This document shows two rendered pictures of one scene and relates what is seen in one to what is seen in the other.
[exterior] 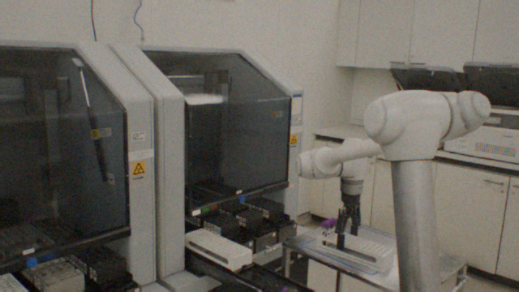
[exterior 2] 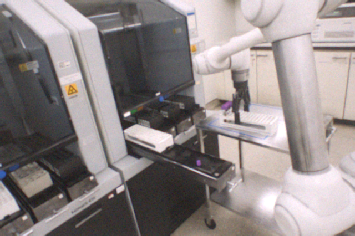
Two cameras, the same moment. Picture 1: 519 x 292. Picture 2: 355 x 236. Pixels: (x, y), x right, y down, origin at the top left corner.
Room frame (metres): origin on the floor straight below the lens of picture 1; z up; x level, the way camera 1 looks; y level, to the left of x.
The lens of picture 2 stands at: (0.39, -0.10, 1.47)
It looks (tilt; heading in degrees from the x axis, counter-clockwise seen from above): 24 degrees down; 4
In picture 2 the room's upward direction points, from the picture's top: 9 degrees counter-clockwise
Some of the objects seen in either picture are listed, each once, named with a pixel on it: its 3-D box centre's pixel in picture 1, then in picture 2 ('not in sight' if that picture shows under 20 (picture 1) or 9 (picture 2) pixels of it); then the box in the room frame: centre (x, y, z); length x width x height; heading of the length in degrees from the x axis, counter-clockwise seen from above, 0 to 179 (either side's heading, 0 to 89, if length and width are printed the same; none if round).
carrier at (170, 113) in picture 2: (253, 220); (172, 112); (1.92, 0.02, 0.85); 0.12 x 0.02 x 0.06; 137
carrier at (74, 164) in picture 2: (110, 271); (70, 167); (1.40, 0.49, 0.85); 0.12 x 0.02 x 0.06; 138
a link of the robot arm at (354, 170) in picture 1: (350, 158); (236, 53); (1.66, -0.35, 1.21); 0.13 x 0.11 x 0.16; 110
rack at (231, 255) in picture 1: (216, 249); (147, 138); (1.63, 0.15, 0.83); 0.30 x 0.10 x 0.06; 47
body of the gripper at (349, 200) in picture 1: (349, 203); (241, 88); (1.67, -0.37, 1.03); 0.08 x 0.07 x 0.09; 140
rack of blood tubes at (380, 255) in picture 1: (353, 248); (247, 121); (1.65, -0.39, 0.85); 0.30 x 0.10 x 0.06; 50
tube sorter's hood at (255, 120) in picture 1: (208, 122); (126, 46); (2.02, 0.24, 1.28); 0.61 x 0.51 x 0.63; 137
